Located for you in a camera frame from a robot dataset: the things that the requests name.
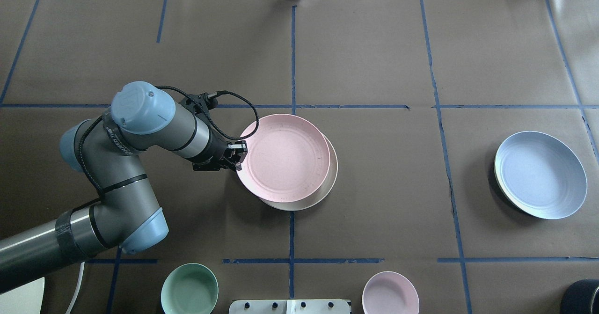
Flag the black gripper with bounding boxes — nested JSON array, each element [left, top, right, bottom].
[[193, 133, 248, 171]]

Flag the pink plate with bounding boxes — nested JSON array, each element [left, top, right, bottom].
[[237, 113, 333, 204]]

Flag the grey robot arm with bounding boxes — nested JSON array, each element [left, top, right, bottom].
[[1, 81, 248, 293]]

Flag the cream plate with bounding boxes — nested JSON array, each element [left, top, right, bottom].
[[259, 134, 338, 211]]

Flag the green bowl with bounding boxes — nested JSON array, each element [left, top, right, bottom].
[[161, 263, 219, 314]]

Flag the pink bowl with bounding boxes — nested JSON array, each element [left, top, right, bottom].
[[362, 271, 420, 314]]

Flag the white toaster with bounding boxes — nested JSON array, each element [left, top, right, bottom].
[[0, 277, 45, 314]]

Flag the green plate under blue plate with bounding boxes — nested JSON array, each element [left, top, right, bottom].
[[493, 157, 520, 207]]

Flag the dark blue pot with lid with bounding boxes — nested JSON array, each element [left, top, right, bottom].
[[560, 278, 599, 314]]

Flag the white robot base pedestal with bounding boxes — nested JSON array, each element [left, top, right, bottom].
[[228, 299, 352, 314]]

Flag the white toaster cable with plug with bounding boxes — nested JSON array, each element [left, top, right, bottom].
[[65, 262, 86, 314]]

